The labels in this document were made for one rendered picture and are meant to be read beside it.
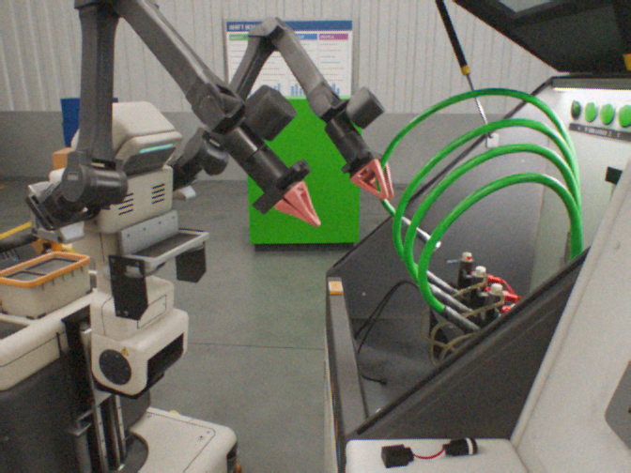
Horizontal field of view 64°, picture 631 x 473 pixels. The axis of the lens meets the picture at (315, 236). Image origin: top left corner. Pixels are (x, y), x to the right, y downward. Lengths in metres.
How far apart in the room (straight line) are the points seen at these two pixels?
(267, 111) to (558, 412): 0.56
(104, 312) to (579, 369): 1.09
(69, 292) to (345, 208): 3.05
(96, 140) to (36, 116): 7.81
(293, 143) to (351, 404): 3.52
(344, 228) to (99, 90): 3.46
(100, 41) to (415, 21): 6.57
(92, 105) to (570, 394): 0.95
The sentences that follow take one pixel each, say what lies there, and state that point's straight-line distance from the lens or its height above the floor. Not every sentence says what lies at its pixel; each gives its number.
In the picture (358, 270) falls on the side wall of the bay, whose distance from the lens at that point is 1.33.
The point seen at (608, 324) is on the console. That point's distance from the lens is 0.63.
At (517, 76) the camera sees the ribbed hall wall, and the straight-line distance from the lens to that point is 7.70.
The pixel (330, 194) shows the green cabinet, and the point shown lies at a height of 0.51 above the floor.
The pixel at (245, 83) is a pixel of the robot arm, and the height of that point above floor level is 1.43.
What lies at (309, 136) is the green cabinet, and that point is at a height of 1.00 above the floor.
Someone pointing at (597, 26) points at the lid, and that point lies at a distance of 1.05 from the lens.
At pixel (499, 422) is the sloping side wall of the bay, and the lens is 0.77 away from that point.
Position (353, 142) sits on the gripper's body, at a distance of 1.06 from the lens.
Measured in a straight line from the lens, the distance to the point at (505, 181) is 0.74.
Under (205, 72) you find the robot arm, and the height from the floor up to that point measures 1.45.
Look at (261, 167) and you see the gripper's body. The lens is 0.82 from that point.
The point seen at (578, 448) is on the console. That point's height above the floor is 1.06.
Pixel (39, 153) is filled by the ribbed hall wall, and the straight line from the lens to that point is 8.97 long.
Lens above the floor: 1.44
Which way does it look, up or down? 17 degrees down
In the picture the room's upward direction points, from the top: straight up
